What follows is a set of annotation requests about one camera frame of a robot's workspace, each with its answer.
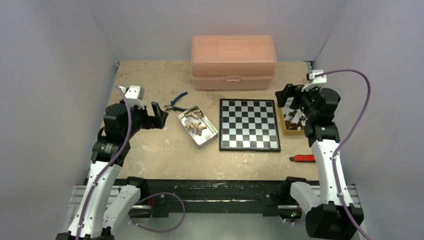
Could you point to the gold metal tin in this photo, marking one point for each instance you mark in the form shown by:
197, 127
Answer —
286, 132

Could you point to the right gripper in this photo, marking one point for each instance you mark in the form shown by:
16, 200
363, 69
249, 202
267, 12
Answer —
294, 98

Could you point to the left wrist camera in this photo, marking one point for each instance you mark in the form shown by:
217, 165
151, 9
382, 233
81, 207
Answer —
134, 96

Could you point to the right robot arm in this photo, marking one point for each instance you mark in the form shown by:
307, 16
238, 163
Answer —
331, 214

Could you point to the silver pink metal tin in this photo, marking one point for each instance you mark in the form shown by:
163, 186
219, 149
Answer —
208, 135

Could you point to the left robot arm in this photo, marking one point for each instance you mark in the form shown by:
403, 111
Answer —
96, 219

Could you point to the black white chess board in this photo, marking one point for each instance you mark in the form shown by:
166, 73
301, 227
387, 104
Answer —
248, 125

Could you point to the red black utility knife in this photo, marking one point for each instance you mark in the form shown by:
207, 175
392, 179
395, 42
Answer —
303, 158

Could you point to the pink plastic storage box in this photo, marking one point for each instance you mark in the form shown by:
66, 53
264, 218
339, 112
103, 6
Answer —
232, 62

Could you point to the dark wooden chess pieces pile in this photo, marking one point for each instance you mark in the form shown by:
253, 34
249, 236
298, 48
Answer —
294, 120

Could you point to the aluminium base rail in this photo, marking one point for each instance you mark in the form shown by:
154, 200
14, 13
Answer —
269, 198

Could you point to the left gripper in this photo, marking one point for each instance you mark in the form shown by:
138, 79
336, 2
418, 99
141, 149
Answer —
152, 122

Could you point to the light wooden chess pieces pile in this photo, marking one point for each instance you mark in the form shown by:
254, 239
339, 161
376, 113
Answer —
196, 127

